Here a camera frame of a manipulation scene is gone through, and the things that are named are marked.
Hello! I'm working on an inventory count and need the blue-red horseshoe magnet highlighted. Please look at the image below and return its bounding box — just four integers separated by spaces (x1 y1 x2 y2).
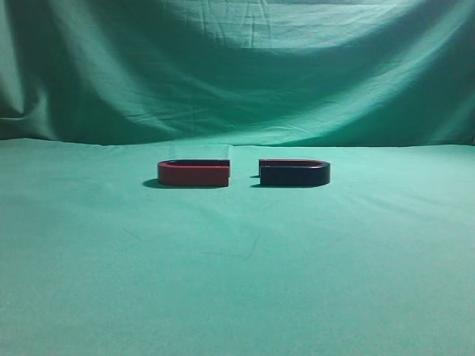
258 159 331 187

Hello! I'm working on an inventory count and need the left red-blue horseshoe magnet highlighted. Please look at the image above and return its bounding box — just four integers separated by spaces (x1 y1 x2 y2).
157 159 231 187

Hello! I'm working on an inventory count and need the green cloth backdrop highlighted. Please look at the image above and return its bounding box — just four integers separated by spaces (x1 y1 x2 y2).
1 1 474 355

